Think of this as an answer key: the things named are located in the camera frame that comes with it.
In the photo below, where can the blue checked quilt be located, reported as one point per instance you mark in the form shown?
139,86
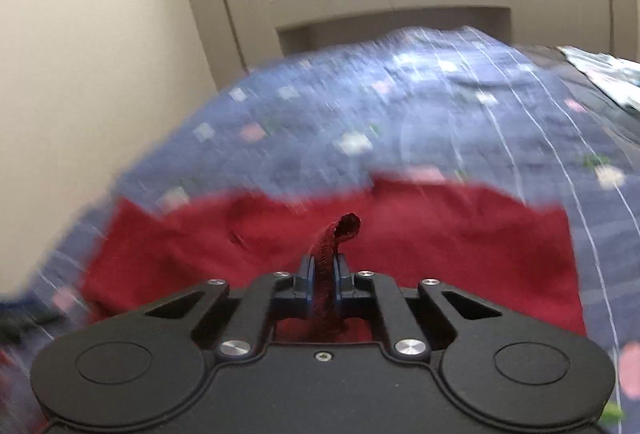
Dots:
400,113

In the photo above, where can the light blue patterned cloth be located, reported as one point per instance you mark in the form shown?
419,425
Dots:
612,76

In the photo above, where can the dark grey quilted bedspread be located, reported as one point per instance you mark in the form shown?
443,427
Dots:
555,58

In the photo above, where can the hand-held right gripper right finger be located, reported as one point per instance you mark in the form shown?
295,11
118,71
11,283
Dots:
343,275

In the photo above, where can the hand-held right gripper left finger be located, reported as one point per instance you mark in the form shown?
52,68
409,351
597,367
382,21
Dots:
305,276

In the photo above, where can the red knit garment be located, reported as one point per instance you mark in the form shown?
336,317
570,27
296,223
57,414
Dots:
450,234

